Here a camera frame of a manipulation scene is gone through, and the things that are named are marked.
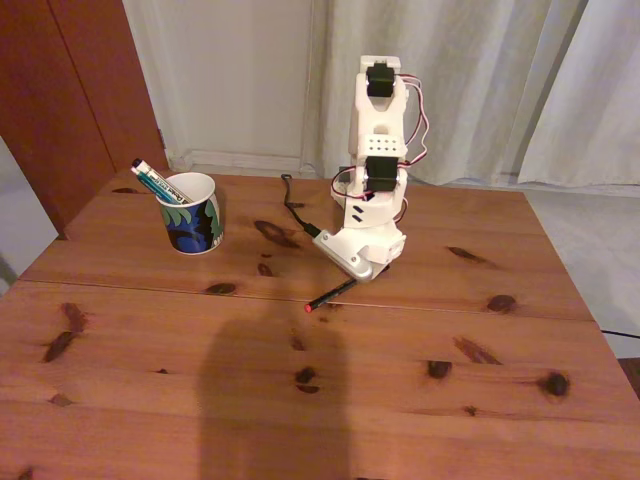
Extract red white servo wire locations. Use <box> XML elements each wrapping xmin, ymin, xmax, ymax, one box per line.
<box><xmin>398</xmin><ymin>74</ymin><xmax>433</xmax><ymax>166</ymax></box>

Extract white fabric curtain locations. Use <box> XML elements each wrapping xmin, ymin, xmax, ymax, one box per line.
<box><xmin>302</xmin><ymin>0</ymin><xmax>586</xmax><ymax>186</ymax></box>
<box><xmin>514</xmin><ymin>0</ymin><xmax>640</xmax><ymax>189</ymax></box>

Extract silver white camera box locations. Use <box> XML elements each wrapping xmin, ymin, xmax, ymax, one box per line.
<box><xmin>312</xmin><ymin>228</ymin><xmax>375</xmax><ymax>285</ymax></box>

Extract white marker with black caps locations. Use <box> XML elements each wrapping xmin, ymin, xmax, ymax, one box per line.
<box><xmin>131</xmin><ymin>158</ymin><xmax>194</xmax><ymax>205</ymax></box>

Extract dark brown furniture piece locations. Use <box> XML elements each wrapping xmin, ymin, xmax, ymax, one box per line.
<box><xmin>615</xmin><ymin>356</ymin><xmax>640</xmax><ymax>401</ymax></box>

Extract teal translucent ballpoint pen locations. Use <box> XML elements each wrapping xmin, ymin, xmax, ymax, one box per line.
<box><xmin>130</xmin><ymin>166</ymin><xmax>186</xmax><ymax>205</ymax></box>

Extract brown wooden cabinet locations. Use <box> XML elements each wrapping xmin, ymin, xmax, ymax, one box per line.
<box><xmin>0</xmin><ymin>0</ymin><xmax>169</xmax><ymax>236</ymax></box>

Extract black camera cable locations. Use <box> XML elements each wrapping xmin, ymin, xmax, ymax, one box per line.
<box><xmin>280</xmin><ymin>173</ymin><xmax>324</xmax><ymax>236</ymax></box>

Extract white mug blue green pattern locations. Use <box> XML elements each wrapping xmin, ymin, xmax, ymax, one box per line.
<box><xmin>154</xmin><ymin>172</ymin><xmax>225</xmax><ymax>256</ymax></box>

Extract thin black pen red ends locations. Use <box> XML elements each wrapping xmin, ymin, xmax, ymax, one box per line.
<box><xmin>303</xmin><ymin>278</ymin><xmax>359</xmax><ymax>313</ymax></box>

